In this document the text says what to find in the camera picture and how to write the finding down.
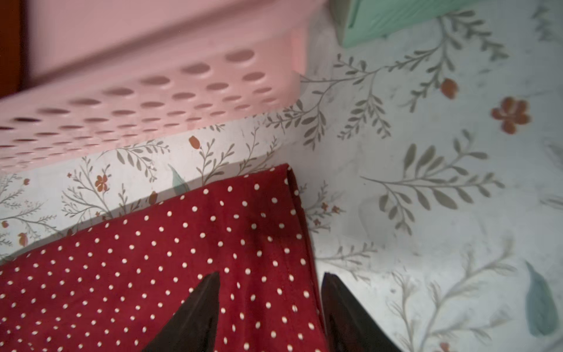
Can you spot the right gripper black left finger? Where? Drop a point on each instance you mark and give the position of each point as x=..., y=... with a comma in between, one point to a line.
x=194, y=326

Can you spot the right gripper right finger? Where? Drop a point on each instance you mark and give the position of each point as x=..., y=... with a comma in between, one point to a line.
x=348, y=325

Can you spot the pink plastic basket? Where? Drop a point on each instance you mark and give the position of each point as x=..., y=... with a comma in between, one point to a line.
x=107, y=74

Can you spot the floral table mat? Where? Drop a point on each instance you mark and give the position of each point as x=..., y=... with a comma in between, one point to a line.
x=428, y=163

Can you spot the mint green file organizer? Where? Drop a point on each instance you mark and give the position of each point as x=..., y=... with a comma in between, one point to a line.
x=358, y=22

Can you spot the dark red polka-dot skirt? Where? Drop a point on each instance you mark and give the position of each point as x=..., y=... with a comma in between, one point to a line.
x=114, y=286

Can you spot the rust orange skirt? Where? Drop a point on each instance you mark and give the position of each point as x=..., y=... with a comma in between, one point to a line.
x=13, y=41

